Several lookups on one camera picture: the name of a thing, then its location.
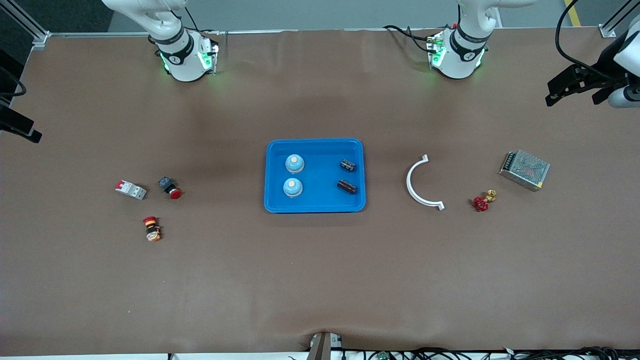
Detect aluminium frame post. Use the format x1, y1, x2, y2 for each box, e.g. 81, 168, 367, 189
599, 0, 640, 39
0, 0, 51, 51

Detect white red circuit breaker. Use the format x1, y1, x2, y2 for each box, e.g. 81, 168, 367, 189
114, 180, 148, 201

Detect white curved plastic clamp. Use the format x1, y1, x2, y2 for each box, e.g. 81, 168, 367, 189
406, 154, 446, 211

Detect metal mesh power supply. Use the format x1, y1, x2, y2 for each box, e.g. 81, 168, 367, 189
499, 149, 551, 193

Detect blue plastic tray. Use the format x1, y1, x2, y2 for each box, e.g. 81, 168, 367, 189
263, 137, 367, 214

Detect red button with orange block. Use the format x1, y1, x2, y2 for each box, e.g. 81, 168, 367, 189
142, 215, 163, 243

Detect red button with black block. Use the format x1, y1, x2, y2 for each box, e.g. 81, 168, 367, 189
158, 176, 183, 200

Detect red handle brass valve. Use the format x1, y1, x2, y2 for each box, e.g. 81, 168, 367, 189
472, 189, 498, 213

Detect blue service bell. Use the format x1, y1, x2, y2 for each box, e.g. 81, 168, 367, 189
282, 177, 304, 199
284, 153, 306, 175

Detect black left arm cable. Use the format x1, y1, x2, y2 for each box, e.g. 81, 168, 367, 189
555, 0, 626, 83

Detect black base cable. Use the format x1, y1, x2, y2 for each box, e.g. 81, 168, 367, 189
383, 24, 435, 54

